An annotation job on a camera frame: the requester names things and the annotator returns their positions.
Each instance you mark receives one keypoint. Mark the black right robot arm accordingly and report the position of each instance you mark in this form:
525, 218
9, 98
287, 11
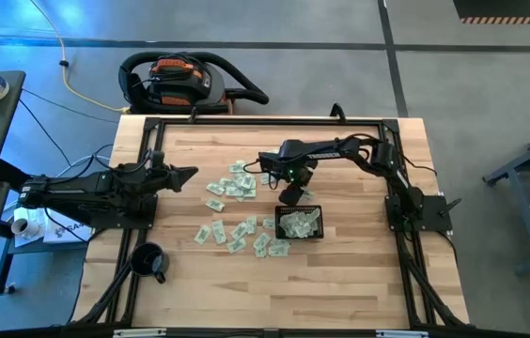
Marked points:
354, 152

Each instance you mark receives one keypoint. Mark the black orange shop vacuum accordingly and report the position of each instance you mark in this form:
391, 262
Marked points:
180, 84

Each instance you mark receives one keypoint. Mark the black plastic slotted basket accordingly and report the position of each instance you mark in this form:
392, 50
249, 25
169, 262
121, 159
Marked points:
277, 235

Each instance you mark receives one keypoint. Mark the black desk support bar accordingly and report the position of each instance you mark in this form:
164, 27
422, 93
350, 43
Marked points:
9, 171

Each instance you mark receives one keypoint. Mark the black hazard-striped floor mat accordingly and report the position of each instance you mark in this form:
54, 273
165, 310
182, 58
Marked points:
504, 8

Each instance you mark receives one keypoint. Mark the silver frame bracket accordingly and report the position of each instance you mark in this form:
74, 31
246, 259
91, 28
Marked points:
401, 333
138, 333

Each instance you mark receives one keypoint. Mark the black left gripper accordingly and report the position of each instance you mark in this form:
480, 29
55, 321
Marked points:
158, 179

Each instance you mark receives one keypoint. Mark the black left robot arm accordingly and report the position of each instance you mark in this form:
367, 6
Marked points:
72, 192

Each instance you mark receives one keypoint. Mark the black frame hook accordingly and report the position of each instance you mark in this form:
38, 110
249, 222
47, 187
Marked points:
338, 112

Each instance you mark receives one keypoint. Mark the black mug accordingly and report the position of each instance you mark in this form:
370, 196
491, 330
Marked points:
145, 260

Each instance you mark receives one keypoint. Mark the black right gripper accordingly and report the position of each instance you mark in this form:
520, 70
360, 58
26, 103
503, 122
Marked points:
298, 173

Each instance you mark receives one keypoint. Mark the green white sweetener packet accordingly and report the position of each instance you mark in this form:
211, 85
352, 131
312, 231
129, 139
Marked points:
251, 225
236, 245
260, 253
215, 188
218, 232
299, 230
239, 230
261, 241
308, 195
227, 182
202, 234
280, 243
300, 218
314, 227
265, 179
287, 219
269, 223
278, 252
234, 191
248, 193
313, 215
248, 181
237, 167
214, 204
238, 179

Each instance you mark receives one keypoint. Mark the white printed paper sheet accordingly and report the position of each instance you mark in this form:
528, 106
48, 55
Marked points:
65, 232

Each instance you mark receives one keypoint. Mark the white tape roll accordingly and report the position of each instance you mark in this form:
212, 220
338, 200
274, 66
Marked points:
23, 227

